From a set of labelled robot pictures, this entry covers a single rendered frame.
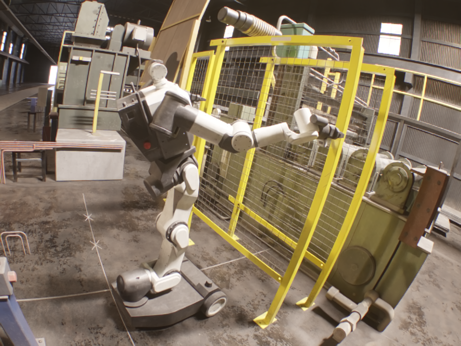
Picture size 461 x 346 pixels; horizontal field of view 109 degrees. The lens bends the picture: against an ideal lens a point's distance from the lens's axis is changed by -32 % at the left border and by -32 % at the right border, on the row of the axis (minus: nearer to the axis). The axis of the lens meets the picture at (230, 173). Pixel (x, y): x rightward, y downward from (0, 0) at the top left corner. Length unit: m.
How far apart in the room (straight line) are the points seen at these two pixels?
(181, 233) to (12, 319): 0.99
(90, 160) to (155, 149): 2.48
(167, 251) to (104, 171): 2.31
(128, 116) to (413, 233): 1.89
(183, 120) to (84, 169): 2.78
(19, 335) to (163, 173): 1.10
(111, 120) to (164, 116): 3.33
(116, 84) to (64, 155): 1.45
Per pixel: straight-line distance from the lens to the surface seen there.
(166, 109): 0.85
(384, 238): 2.10
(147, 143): 1.02
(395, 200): 2.09
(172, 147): 1.08
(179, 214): 1.31
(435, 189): 1.87
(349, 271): 2.25
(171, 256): 1.45
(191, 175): 1.20
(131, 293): 1.47
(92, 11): 4.28
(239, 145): 0.87
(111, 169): 3.59
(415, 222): 1.91
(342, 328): 1.71
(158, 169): 1.16
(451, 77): 10.83
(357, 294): 2.35
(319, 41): 1.42
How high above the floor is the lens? 1.35
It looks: 16 degrees down
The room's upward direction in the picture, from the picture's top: 13 degrees clockwise
